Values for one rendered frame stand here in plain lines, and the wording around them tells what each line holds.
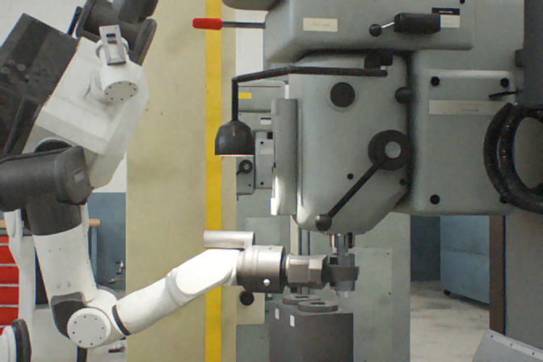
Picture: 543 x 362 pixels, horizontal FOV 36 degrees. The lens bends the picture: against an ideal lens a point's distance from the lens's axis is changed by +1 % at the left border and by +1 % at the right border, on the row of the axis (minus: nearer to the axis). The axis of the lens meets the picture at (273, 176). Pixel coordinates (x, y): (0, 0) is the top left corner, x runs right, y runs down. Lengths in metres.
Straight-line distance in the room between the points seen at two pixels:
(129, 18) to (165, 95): 1.42
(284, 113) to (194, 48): 1.78
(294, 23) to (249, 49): 9.35
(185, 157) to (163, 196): 0.17
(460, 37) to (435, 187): 0.26
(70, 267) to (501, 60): 0.86
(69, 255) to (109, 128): 0.26
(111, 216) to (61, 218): 8.93
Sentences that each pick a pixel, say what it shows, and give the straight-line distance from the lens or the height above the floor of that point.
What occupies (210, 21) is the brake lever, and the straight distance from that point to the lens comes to 1.60.
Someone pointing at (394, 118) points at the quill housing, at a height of 1.51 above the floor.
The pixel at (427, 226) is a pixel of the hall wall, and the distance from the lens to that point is 11.34.
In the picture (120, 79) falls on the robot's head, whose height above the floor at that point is 1.59.
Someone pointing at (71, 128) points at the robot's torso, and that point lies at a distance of 1.61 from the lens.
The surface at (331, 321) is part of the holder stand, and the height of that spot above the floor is 1.10.
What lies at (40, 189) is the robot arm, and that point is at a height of 1.39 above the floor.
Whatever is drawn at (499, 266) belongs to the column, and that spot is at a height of 1.23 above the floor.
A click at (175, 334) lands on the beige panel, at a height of 0.80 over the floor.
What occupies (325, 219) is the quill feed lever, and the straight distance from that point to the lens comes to 1.39.
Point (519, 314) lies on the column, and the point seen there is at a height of 1.14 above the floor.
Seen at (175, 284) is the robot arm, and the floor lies 1.21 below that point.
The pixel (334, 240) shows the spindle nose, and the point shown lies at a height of 1.29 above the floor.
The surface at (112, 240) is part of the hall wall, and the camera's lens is 10.49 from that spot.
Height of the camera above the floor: 1.41
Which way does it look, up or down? level
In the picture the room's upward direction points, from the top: straight up
